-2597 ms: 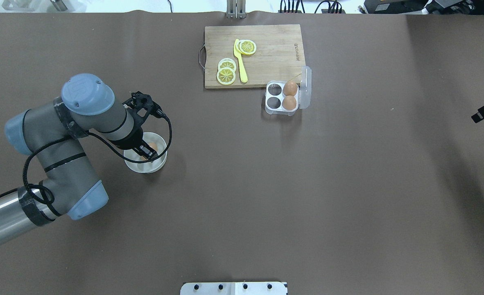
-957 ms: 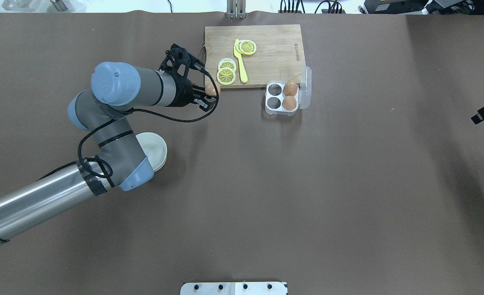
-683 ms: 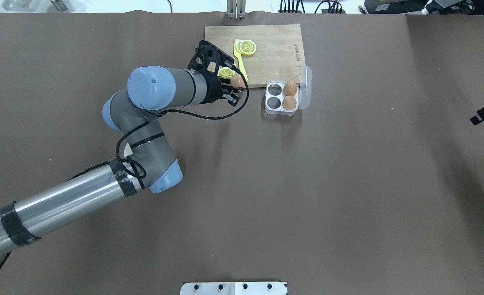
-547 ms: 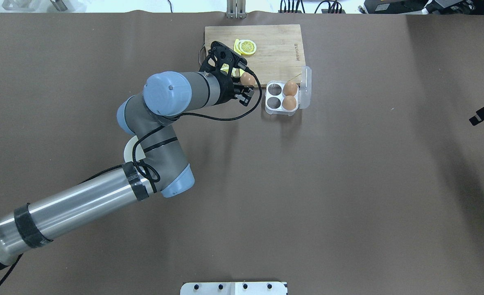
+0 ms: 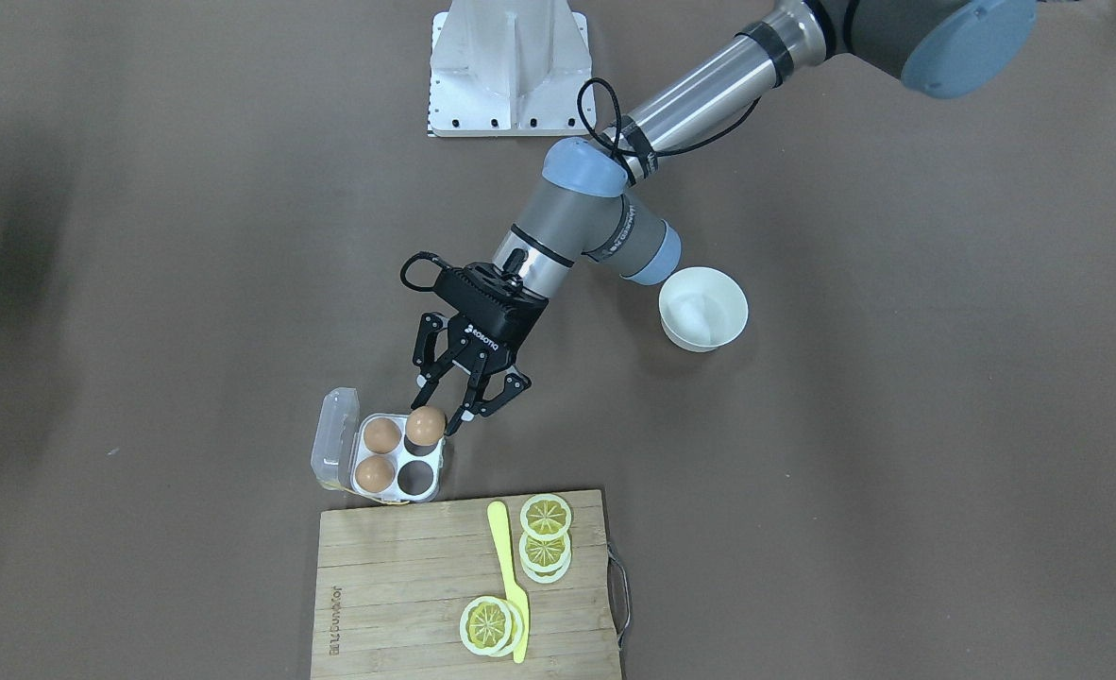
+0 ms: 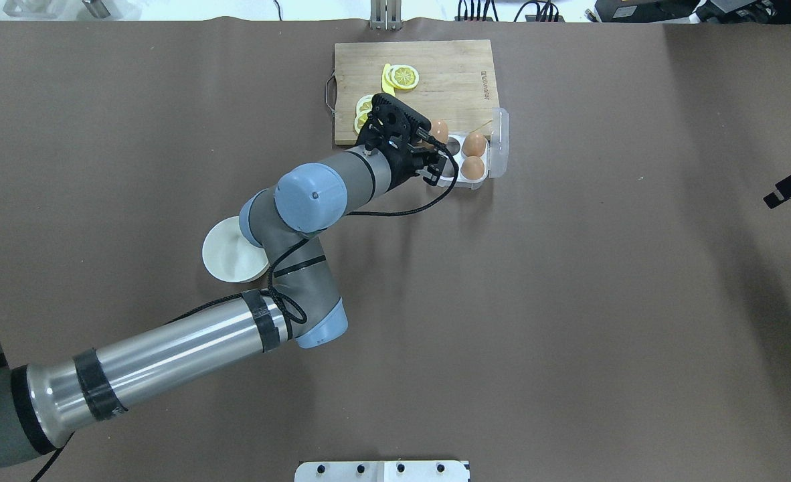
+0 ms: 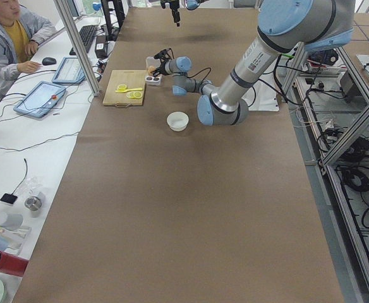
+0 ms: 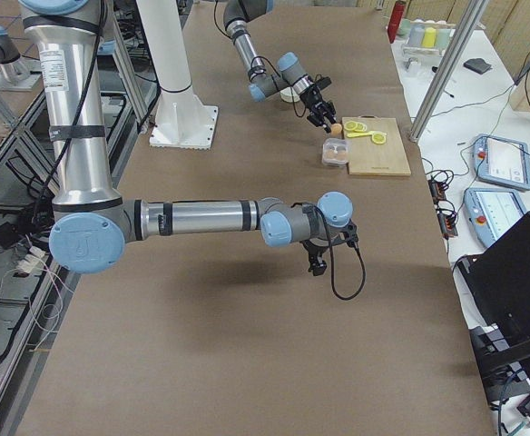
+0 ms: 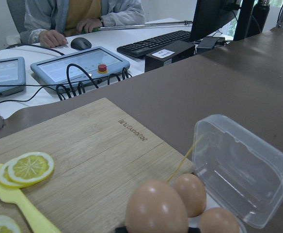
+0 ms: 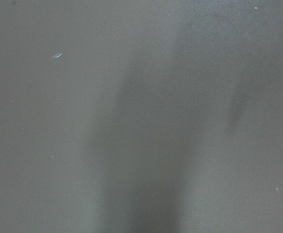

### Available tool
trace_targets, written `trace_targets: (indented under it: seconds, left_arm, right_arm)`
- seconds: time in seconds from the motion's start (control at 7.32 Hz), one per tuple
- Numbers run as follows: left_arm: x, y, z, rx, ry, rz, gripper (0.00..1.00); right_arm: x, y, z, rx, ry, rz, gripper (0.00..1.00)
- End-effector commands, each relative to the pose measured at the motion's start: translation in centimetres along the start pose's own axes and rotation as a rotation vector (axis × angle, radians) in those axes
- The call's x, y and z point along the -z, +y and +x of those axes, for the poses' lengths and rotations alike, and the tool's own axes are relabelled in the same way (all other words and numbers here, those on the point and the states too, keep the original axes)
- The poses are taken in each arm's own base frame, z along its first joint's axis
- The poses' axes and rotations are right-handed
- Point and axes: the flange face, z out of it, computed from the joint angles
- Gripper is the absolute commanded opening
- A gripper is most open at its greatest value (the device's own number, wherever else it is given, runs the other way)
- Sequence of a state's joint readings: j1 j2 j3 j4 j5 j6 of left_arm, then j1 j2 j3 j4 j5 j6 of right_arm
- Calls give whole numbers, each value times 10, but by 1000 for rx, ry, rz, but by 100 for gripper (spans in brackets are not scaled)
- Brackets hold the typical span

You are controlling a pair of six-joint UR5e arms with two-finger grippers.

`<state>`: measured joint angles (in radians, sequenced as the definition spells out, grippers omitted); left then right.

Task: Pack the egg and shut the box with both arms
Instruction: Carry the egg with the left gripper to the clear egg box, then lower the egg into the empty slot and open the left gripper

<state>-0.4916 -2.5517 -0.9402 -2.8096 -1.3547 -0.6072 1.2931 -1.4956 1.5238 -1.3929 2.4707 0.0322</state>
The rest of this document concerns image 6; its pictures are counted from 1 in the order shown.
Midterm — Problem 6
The brown egg in box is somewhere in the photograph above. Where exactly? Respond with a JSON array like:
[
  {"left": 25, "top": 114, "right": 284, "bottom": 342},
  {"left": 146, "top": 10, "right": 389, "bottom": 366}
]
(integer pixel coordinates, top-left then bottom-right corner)
[
  {"left": 460, "top": 156, "right": 485, "bottom": 182},
  {"left": 462, "top": 131, "right": 488, "bottom": 157}
]

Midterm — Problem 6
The yellow plastic knife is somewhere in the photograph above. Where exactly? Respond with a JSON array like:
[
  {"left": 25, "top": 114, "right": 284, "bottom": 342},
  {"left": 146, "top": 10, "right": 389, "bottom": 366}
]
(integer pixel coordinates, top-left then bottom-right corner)
[{"left": 381, "top": 63, "right": 398, "bottom": 96}]

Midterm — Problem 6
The lemon slice near knife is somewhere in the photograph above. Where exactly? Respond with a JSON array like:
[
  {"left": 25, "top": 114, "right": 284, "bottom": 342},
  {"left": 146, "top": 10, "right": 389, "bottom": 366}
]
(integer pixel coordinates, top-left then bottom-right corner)
[{"left": 385, "top": 64, "right": 420, "bottom": 90}]

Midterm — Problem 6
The brown egg from bowl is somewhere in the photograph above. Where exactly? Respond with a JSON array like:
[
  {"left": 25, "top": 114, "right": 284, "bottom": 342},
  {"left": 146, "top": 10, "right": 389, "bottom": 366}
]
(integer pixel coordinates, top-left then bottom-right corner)
[{"left": 429, "top": 119, "right": 450, "bottom": 144}]

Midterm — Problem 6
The clear plastic egg box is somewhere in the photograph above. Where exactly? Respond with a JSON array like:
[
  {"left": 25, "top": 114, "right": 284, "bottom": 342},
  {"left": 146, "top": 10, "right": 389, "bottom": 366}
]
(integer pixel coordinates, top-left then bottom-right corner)
[{"left": 430, "top": 108, "right": 511, "bottom": 189}]

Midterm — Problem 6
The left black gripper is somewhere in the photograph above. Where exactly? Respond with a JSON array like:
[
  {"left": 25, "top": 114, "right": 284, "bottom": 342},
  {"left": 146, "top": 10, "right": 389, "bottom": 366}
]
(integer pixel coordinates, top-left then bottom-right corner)
[{"left": 369, "top": 137, "right": 456, "bottom": 191}]

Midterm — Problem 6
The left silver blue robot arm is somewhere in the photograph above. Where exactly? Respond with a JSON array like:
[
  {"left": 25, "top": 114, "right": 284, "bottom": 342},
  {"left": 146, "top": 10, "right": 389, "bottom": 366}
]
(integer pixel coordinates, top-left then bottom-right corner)
[{"left": 0, "top": 139, "right": 456, "bottom": 469}]

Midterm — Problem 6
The white ceramic bowl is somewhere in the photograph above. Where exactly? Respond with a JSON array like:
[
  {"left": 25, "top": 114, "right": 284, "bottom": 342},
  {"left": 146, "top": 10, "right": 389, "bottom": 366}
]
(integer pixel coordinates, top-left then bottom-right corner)
[{"left": 201, "top": 216, "right": 270, "bottom": 283}]

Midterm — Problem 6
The wooden cutting board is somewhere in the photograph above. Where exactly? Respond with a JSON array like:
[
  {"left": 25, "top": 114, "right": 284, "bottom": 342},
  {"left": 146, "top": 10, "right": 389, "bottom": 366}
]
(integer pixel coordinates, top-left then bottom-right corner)
[{"left": 333, "top": 39, "right": 500, "bottom": 145}]

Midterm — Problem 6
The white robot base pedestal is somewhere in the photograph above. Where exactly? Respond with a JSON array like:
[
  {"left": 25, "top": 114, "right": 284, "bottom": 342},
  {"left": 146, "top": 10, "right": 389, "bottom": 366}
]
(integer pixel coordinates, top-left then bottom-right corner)
[{"left": 294, "top": 460, "right": 471, "bottom": 481}]

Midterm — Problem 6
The aluminium frame post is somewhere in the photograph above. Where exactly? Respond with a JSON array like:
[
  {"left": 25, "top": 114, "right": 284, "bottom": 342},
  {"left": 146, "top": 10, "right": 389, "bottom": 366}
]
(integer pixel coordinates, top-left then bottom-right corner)
[{"left": 369, "top": 0, "right": 404, "bottom": 31}]

